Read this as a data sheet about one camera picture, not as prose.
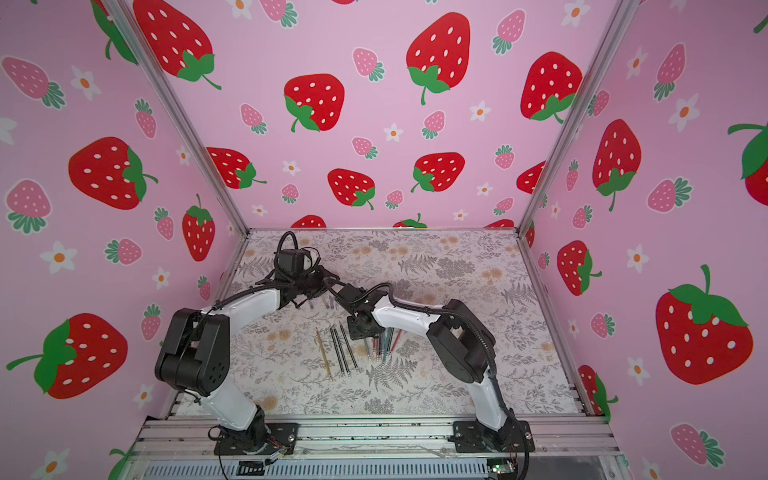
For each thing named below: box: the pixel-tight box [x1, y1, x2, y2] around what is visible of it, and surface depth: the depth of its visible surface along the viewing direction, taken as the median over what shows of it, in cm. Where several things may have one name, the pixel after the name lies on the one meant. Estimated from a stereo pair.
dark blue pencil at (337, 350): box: [330, 327, 345, 373], surface depth 92 cm
